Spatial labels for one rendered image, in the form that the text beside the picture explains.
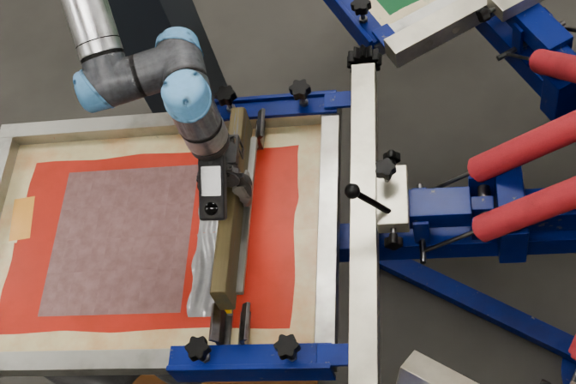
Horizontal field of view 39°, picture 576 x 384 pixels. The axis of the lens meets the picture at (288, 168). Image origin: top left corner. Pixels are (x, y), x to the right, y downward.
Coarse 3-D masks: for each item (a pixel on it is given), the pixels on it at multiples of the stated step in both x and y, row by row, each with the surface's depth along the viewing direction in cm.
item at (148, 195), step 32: (96, 160) 184; (128, 160) 182; (160, 160) 180; (192, 160) 179; (256, 160) 176; (288, 160) 174; (32, 192) 182; (64, 192) 181; (96, 192) 179; (128, 192) 178; (160, 192) 176; (192, 192) 174; (256, 192) 171; (288, 192) 170; (32, 224) 178; (64, 224) 176; (96, 224) 175; (128, 224) 173; (160, 224) 172; (192, 224) 170; (256, 224) 167; (288, 224) 166
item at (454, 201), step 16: (416, 192) 154; (432, 192) 154; (448, 192) 153; (464, 192) 152; (416, 208) 153; (432, 208) 152; (448, 208) 151; (464, 208) 151; (432, 224) 154; (448, 224) 154; (464, 224) 153
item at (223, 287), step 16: (240, 112) 164; (240, 128) 162; (240, 160) 158; (240, 208) 156; (224, 224) 150; (240, 224) 156; (224, 240) 148; (240, 240) 155; (224, 256) 146; (224, 272) 145; (224, 288) 143; (224, 304) 147
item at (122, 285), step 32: (32, 256) 173; (64, 256) 172; (96, 256) 170; (128, 256) 169; (160, 256) 167; (192, 256) 166; (256, 256) 163; (288, 256) 162; (32, 288) 169; (64, 288) 168; (96, 288) 166; (128, 288) 165; (160, 288) 164; (256, 288) 160; (288, 288) 158; (0, 320) 167; (32, 320) 165; (64, 320) 164; (96, 320) 163; (128, 320) 161; (160, 320) 160; (192, 320) 159; (256, 320) 156; (288, 320) 155
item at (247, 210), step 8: (256, 144) 167; (256, 152) 167; (248, 168) 164; (248, 208) 159; (248, 216) 158; (248, 224) 157; (248, 232) 156; (248, 240) 156; (240, 248) 154; (240, 256) 153; (240, 264) 152; (240, 272) 152; (240, 280) 151; (240, 288) 150
